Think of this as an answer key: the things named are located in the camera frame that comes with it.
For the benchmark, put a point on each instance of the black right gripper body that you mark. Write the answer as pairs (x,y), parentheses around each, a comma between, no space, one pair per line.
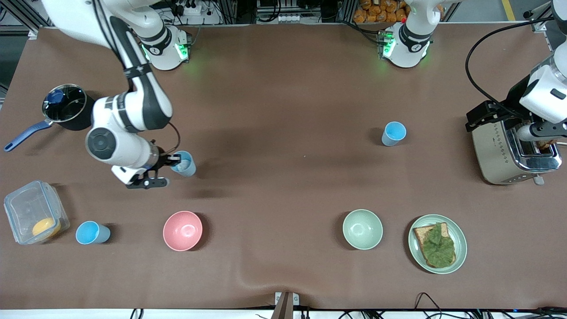
(161,159)

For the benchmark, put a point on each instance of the green lettuce leaf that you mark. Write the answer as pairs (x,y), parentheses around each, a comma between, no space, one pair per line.
(438,248)

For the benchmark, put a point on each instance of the bag of orange buns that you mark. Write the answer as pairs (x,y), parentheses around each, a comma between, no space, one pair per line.
(376,11)

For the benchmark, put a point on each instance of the pale green bowl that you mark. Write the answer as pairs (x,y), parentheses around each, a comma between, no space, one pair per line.
(362,229)

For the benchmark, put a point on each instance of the pale green plate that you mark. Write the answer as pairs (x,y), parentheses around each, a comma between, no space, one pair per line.
(458,261)

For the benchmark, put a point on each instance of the square bread slice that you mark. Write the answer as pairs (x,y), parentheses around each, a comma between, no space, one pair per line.
(420,235)

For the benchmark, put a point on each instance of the light blue plastic cup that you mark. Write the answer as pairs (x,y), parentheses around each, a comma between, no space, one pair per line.
(393,133)
(189,170)
(88,232)

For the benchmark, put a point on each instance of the round dark brown toast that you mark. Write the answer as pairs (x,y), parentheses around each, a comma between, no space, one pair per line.
(547,144)

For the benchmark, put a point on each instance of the clear container with blue seal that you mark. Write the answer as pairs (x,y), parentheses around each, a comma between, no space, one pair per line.
(26,208)

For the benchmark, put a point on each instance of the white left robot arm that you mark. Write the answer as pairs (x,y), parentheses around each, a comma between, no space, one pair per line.
(547,88)

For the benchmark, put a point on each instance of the yellow sponge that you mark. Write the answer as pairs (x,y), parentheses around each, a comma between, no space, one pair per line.
(45,227)

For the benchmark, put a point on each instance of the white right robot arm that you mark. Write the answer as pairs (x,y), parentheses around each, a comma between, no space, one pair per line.
(133,150)

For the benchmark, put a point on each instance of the brown table cover mat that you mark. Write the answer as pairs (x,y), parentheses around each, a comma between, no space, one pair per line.
(283,110)

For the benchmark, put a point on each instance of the aluminium frame rail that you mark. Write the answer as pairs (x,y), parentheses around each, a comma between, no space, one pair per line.
(26,13)

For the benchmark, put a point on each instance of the pink bowl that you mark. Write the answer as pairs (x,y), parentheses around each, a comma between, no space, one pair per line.
(182,230)

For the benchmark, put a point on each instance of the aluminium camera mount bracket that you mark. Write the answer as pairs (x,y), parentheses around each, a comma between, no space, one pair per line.
(285,305)

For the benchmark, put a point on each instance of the beige and chrome toaster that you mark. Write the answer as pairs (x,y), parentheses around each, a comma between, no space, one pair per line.
(491,159)

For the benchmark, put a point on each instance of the white crumpled paper ball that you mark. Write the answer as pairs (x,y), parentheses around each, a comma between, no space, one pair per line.
(181,164)

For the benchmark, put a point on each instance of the white power strip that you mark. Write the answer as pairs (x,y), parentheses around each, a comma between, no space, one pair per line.
(190,9)
(289,18)

